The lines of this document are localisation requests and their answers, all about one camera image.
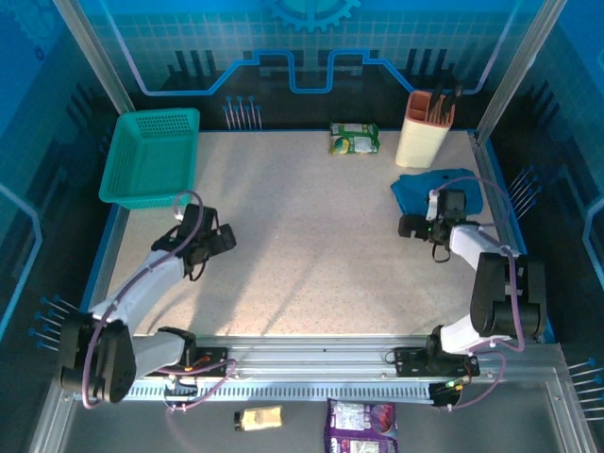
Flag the blue t-shirt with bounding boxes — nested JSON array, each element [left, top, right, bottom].
[[390, 168, 485, 217]]

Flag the beige utensil holder orange rim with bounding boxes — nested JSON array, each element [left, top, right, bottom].
[[394, 90, 457, 169]]

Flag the green snack packet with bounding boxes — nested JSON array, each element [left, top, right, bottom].
[[328, 121, 380, 156]]

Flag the green plastic basket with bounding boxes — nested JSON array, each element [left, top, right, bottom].
[[98, 107, 201, 210]]

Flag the small black controller box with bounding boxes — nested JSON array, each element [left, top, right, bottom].
[[429, 380, 466, 410]]

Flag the yellow wrapped snack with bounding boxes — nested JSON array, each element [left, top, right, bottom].
[[233, 405, 284, 432]]

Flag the purple snack packet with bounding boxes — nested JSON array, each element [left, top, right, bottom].
[[324, 398, 400, 453]]

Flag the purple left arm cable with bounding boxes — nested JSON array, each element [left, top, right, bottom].
[[80, 189, 238, 415]]

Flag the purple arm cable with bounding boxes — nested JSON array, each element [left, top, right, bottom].
[[433, 176, 528, 411], [80, 189, 238, 415]]

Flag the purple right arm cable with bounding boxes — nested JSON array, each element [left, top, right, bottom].
[[433, 176, 528, 411]]

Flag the aluminium side rail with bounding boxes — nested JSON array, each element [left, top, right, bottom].
[[466, 130, 544, 342]]

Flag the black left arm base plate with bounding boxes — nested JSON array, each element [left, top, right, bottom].
[[143, 346, 231, 378]]

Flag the black utensil handle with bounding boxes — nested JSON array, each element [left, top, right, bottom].
[[442, 83, 464, 126], [429, 82, 447, 124]]

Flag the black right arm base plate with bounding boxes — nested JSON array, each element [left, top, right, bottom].
[[394, 346, 480, 378]]

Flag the aluminium rail beam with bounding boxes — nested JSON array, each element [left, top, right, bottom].
[[60, 335, 565, 384]]

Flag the slotted aluminium cable duct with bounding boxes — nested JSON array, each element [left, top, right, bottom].
[[74, 384, 435, 402]]

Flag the aluminium frame post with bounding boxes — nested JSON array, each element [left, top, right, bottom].
[[475, 0, 562, 143], [52, 0, 137, 114]]

